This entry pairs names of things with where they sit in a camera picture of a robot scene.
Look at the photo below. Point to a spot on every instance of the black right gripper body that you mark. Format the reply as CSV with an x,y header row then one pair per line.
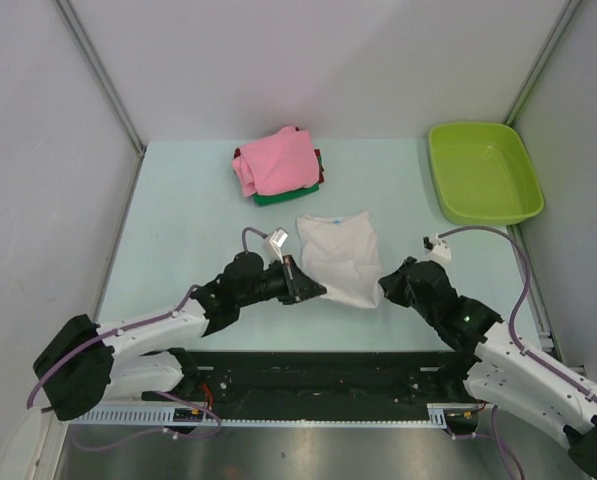
x,y
400,292

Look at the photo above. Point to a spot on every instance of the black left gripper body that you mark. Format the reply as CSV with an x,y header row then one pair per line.
x,y
271,284

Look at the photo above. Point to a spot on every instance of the white t shirt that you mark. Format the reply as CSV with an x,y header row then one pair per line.
x,y
341,253

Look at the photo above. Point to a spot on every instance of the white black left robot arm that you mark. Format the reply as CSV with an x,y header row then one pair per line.
x,y
86,363

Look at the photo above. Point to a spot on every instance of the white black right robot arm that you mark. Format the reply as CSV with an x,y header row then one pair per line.
x,y
503,371

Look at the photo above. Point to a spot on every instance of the green folded t shirt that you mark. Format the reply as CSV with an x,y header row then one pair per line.
x,y
262,200

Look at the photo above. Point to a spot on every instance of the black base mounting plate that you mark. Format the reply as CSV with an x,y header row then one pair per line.
x,y
330,383

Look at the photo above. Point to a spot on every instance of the pink folded t shirt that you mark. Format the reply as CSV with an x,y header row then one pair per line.
x,y
282,162

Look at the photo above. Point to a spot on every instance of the lime green plastic basin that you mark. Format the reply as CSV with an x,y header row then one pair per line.
x,y
483,174

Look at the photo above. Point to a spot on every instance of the dark red folded t shirt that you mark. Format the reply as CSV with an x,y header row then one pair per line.
x,y
317,152

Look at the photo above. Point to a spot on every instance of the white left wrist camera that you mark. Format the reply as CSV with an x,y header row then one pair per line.
x,y
273,243

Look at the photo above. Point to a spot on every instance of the white slotted cable duct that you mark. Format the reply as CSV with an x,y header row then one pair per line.
x,y
430,416

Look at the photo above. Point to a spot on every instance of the grey aluminium corner post left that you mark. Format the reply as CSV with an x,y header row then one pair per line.
x,y
94,63

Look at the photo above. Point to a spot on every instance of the grey aluminium corner post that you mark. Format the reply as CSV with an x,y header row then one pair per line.
x,y
94,63
556,34

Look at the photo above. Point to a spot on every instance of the grey aluminium corner post right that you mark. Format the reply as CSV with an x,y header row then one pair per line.
x,y
556,34

